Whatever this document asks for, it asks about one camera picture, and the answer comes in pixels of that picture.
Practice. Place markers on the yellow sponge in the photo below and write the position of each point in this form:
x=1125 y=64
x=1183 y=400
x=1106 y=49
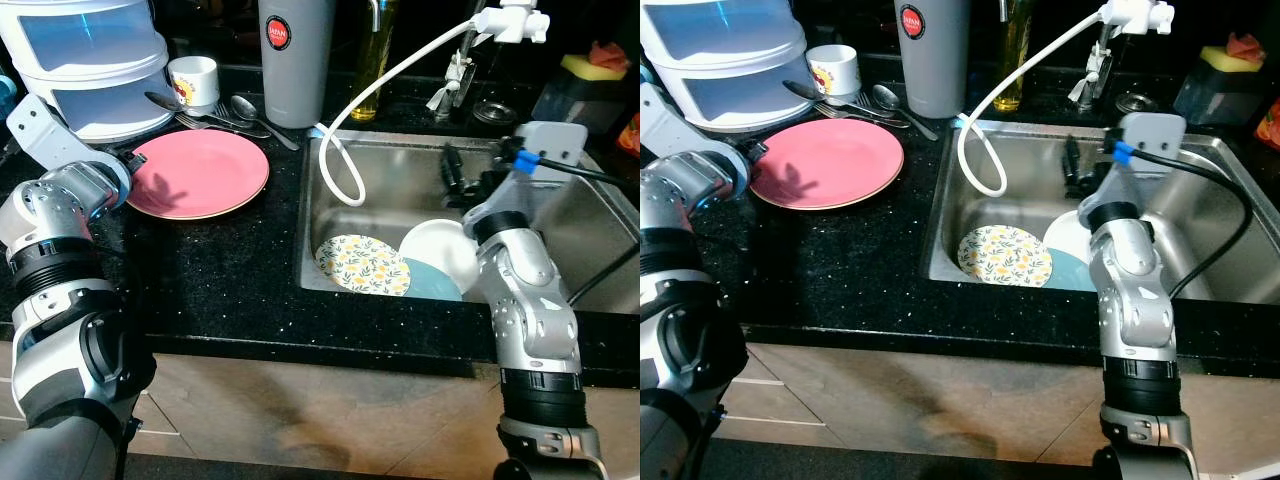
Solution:
x=585 y=68
x=1225 y=60

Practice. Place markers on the floral print plate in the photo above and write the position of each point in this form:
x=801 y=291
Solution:
x=1000 y=255
x=355 y=262

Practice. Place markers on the white faucet head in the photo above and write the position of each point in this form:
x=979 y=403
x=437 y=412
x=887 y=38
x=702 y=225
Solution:
x=510 y=22
x=1135 y=15

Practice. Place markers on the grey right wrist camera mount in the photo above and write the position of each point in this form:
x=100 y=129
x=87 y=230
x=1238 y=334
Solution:
x=1155 y=132
x=555 y=143

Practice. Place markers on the dark sponge holder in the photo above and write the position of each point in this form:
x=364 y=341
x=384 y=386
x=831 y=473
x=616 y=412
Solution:
x=575 y=105
x=1215 y=95

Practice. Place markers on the light blue plate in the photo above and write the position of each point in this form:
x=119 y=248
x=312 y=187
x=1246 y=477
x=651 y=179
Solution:
x=1068 y=274
x=430 y=282

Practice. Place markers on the chrome faucet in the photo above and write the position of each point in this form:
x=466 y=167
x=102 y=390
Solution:
x=455 y=85
x=1090 y=78

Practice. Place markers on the metal fork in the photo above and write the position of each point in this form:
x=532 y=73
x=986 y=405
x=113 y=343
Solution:
x=195 y=120
x=835 y=108

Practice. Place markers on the pink plate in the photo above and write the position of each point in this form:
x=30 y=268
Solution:
x=840 y=160
x=210 y=170

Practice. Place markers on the white stacked plastic container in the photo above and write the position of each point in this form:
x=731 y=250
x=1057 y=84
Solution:
x=740 y=95
x=100 y=105

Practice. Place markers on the beige cabinet front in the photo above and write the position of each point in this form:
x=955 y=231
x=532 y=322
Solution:
x=900 y=400
x=300 y=410

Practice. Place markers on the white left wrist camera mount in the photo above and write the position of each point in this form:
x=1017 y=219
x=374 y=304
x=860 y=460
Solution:
x=670 y=125
x=40 y=130

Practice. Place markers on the blue plastic object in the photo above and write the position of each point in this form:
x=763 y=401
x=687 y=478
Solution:
x=6 y=98

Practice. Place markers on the round metal sink strainer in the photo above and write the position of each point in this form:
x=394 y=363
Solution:
x=493 y=112
x=1135 y=101

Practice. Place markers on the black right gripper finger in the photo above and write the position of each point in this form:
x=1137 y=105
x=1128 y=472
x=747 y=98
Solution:
x=453 y=172
x=1074 y=162

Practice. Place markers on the yellow oil bottle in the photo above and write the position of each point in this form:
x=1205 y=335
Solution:
x=372 y=75
x=1012 y=70

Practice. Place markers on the pink cloth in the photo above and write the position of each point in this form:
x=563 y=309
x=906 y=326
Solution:
x=608 y=55
x=1247 y=46

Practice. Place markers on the white printed cup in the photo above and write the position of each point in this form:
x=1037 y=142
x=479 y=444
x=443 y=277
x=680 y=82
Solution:
x=838 y=70
x=197 y=80

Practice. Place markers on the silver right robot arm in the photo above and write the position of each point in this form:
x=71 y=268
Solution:
x=1135 y=300
x=530 y=310

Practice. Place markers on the grey jug with red logo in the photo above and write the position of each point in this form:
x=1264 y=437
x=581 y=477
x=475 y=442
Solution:
x=295 y=85
x=933 y=75

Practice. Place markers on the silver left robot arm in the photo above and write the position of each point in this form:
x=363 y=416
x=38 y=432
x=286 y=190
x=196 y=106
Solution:
x=680 y=330
x=60 y=330

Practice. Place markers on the stainless steel sink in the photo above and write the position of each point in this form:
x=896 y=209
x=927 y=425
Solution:
x=1030 y=180
x=400 y=175

